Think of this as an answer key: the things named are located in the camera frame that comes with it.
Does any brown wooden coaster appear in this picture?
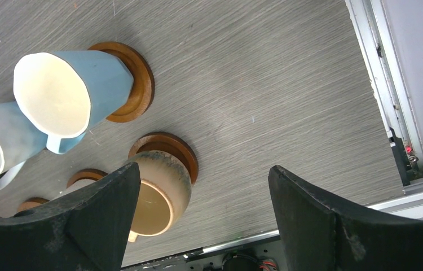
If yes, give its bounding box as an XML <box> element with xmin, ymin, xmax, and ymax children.
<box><xmin>89</xmin><ymin>41</ymin><xmax>155</xmax><ymax>123</ymax></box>
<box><xmin>66</xmin><ymin>168</ymin><xmax>108</xmax><ymax>188</ymax></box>
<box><xmin>17</xmin><ymin>197</ymin><xmax>49</xmax><ymax>213</ymax></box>
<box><xmin>128</xmin><ymin>132</ymin><xmax>199</xmax><ymax>186</ymax></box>

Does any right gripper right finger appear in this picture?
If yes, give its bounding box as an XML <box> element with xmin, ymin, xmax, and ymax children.
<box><xmin>268</xmin><ymin>165</ymin><xmax>423</xmax><ymax>270</ymax></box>

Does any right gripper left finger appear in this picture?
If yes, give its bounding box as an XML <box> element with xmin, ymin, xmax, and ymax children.
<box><xmin>0</xmin><ymin>162</ymin><xmax>140</xmax><ymax>270</ymax></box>

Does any beige mug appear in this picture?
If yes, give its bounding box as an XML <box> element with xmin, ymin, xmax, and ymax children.
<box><xmin>128</xmin><ymin>150</ymin><xmax>192</xmax><ymax>242</ymax></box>

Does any aluminium frame rail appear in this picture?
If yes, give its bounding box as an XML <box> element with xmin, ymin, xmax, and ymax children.
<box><xmin>181</xmin><ymin>0</ymin><xmax>423</xmax><ymax>263</ymax></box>

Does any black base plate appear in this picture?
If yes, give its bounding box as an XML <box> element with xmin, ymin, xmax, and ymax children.
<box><xmin>121</xmin><ymin>237</ymin><xmax>288</xmax><ymax>270</ymax></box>

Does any white mug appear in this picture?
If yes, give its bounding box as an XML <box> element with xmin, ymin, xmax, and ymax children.
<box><xmin>0</xmin><ymin>102</ymin><xmax>47</xmax><ymax>190</ymax></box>

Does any light blue mug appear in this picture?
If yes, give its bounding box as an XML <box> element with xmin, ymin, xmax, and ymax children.
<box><xmin>13</xmin><ymin>50</ymin><xmax>134</xmax><ymax>154</ymax></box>

